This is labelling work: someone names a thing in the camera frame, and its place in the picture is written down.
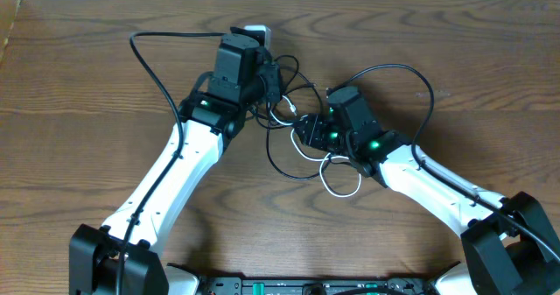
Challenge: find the left camera black cable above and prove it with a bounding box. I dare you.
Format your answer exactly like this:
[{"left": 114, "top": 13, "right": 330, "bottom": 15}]
[{"left": 114, "top": 31, "right": 227, "bottom": 295}]

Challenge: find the white cable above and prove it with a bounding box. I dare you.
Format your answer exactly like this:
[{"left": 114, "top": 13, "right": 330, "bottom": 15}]
[{"left": 267, "top": 95, "right": 363, "bottom": 199}]

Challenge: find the camera black cable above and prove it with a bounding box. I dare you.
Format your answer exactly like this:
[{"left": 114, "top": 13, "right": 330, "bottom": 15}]
[
  {"left": 114, "top": 31, "right": 227, "bottom": 295},
  {"left": 325, "top": 63, "right": 560, "bottom": 261}
]

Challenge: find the right camera black cable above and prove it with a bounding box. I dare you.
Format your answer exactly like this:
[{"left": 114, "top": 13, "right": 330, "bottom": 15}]
[{"left": 325, "top": 63, "right": 560, "bottom": 261}]

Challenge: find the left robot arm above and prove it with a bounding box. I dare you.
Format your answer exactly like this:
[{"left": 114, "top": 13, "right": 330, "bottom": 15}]
[{"left": 69, "top": 25, "right": 282, "bottom": 294}]

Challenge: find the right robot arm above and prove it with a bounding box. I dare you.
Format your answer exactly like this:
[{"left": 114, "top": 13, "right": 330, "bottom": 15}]
[{"left": 294, "top": 87, "right": 559, "bottom": 294}]

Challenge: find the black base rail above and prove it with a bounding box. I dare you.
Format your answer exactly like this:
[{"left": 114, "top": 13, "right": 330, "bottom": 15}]
[{"left": 195, "top": 277, "right": 437, "bottom": 295}]

